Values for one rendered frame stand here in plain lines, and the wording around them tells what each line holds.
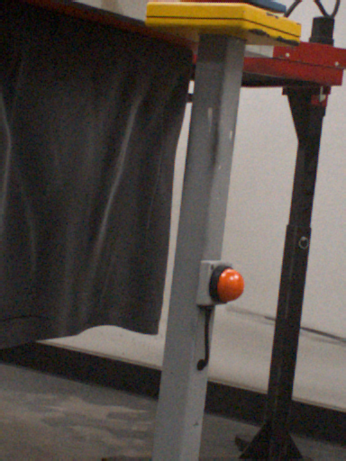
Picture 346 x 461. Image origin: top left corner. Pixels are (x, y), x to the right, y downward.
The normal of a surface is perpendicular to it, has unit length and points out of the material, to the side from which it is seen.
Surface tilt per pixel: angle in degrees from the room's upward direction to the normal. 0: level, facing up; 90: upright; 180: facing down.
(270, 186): 90
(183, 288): 90
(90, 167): 91
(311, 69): 90
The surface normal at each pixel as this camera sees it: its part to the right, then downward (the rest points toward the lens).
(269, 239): -0.56, -0.02
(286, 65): 0.43, 0.10
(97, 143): 0.89, 0.18
